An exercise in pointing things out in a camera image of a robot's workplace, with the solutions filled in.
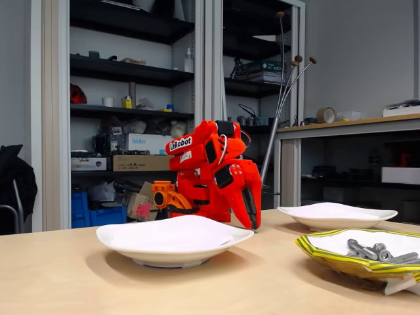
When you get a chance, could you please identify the white red servo cable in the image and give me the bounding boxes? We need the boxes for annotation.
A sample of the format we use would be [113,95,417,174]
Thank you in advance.
[217,133,230,166]

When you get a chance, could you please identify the grey metal chair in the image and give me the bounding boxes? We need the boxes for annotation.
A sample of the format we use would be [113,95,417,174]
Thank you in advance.
[0,178,26,234]

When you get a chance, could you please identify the small blue plastic crate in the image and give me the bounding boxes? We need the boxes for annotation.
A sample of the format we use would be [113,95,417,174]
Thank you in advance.
[71,191,89,213]

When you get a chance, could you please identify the red helmet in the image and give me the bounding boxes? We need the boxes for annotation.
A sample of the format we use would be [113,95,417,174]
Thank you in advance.
[70,83,88,105]

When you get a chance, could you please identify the green cardboard box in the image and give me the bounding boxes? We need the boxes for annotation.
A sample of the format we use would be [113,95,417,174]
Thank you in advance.
[244,60,285,74]

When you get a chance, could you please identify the black jacket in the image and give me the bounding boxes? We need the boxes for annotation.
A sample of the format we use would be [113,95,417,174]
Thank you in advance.
[0,144,39,224]

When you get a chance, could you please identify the white crumpled paper sheet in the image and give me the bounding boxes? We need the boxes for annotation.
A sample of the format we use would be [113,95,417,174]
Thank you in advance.
[382,272,420,296]

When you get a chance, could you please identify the black flexible tripod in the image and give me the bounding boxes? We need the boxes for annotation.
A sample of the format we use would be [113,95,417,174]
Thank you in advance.
[229,57,249,79]

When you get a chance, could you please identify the white square ceramic plate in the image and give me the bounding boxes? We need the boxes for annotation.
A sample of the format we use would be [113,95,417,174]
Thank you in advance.
[96,215,255,268]
[277,202,398,232]

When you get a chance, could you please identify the flat printed box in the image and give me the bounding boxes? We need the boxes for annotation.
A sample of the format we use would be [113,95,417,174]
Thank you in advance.
[71,157,108,171]

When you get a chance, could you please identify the large blue plastic crate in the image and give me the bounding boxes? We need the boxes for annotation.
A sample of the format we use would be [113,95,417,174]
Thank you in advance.
[71,205,127,230]

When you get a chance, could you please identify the yellow black striped paper plate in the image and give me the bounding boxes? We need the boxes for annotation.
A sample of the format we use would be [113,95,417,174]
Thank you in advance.
[295,228,420,284]

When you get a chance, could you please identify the brown tape roll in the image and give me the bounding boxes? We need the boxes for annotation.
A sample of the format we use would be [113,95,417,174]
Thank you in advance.
[316,107,336,125]

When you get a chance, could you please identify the wooden top side counter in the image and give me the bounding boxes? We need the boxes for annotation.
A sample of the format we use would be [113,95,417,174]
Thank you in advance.
[274,113,420,211]

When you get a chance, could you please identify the orange printed part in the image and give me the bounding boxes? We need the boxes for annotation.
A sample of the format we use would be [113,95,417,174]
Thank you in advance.
[150,180,195,215]

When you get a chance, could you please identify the white plush toy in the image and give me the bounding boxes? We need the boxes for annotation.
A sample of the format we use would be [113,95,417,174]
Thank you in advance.
[169,119,188,138]

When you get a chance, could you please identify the grey open shelf cabinet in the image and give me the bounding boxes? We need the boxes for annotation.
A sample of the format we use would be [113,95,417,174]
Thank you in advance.
[31,0,206,232]
[203,0,306,213]

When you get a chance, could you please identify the cardboard box pink sticker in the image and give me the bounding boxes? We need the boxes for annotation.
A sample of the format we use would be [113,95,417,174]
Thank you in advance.
[126,181,161,221]

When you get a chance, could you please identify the long brown cardboard box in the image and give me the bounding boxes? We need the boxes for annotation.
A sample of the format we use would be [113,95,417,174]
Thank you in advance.
[112,154,175,172]

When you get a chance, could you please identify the stack of papers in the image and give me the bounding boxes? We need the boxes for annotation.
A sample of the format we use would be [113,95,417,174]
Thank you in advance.
[248,71,284,84]

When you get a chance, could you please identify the grey coat stand wooden knobs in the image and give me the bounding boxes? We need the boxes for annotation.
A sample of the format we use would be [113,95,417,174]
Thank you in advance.
[251,11,318,211]

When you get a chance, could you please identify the white flat box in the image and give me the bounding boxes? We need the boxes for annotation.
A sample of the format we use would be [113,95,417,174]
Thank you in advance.
[383,99,420,118]

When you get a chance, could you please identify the white long box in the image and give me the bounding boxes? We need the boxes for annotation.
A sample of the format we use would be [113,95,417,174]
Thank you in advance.
[381,166,420,185]

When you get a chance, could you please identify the white Weller box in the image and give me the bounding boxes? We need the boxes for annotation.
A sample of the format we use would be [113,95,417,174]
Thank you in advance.
[127,133,175,156]

